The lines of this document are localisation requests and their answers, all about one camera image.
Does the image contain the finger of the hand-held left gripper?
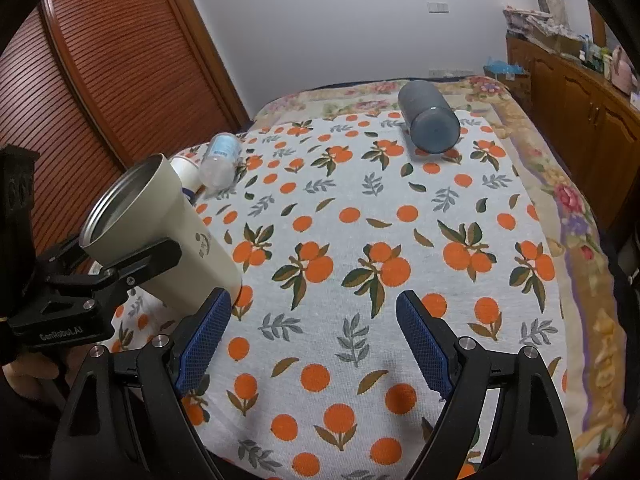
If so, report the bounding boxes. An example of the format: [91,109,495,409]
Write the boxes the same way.
[37,237,183,307]

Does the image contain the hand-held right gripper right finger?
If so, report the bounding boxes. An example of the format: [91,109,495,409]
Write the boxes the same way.
[396,290,581,480]

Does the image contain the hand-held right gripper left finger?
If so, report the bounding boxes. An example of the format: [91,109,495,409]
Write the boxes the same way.
[50,287,233,480]

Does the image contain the cream steel tumbler cup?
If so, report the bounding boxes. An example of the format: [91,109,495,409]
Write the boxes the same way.
[78,154,244,322]

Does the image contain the white paper cup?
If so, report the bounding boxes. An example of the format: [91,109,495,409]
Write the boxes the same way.
[170,155,207,202]

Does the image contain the clear plastic bottle blue label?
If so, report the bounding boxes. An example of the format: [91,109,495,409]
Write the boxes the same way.
[199,132,242,189]

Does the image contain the orange fruit print cloth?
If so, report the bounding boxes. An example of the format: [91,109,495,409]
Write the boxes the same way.
[107,112,569,480]

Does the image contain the floral blanket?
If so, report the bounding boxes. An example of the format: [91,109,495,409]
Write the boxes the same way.
[250,75,632,480]

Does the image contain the brown slatted wardrobe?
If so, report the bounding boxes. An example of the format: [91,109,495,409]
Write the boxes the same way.
[0,0,251,281]

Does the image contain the dark grey plastic bottle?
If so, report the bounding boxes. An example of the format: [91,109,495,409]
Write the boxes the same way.
[397,79,461,156]

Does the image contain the brown wooden cabinet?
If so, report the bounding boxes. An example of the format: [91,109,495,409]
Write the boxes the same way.
[505,30,640,241]

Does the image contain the blue plastic bag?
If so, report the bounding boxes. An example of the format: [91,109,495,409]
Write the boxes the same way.
[482,56,527,79]

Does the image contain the cluster of small bottles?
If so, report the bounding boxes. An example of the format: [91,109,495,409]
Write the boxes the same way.
[579,42,614,74]

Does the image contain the clutter on sideboard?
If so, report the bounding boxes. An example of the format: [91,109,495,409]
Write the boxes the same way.
[504,5,583,55]

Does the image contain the pink bag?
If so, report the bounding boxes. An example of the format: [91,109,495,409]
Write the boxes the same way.
[612,47,640,95]

